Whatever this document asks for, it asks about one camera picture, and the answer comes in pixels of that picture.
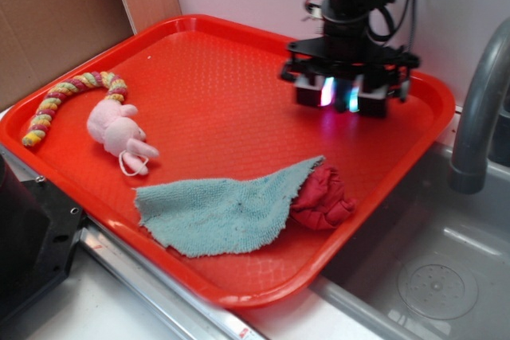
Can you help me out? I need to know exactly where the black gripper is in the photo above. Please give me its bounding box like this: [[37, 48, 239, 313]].
[[280, 37, 420, 118]]

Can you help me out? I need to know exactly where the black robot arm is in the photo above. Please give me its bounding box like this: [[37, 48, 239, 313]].
[[280, 0, 420, 118]]

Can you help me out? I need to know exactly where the red crumpled cloth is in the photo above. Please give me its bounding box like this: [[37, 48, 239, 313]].
[[289, 164, 356, 230]]

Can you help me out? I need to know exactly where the red plastic tray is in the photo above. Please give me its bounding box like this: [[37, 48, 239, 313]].
[[1, 15, 455, 310]]

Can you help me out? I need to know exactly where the grey sink faucet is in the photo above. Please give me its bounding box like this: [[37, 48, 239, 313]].
[[448, 19, 509, 194]]

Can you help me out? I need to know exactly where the grey toy sink basin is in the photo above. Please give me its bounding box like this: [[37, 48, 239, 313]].
[[311, 121, 509, 339]]

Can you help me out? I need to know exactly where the teal terry cloth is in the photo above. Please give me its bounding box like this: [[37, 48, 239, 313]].
[[134, 156, 324, 258]]

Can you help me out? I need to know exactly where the pink plush bunny toy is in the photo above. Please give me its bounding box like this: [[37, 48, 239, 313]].
[[87, 100, 159, 177]]

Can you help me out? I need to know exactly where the brown cardboard panel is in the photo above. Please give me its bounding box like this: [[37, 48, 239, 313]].
[[1, 0, 181, 109]]

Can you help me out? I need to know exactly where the multicolour twisted rope toy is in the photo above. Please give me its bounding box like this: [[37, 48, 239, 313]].
[[22, 72, 128, 148]]

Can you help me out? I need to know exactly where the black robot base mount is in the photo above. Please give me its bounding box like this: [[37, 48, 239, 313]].
[[1, 159, 84, 325]]

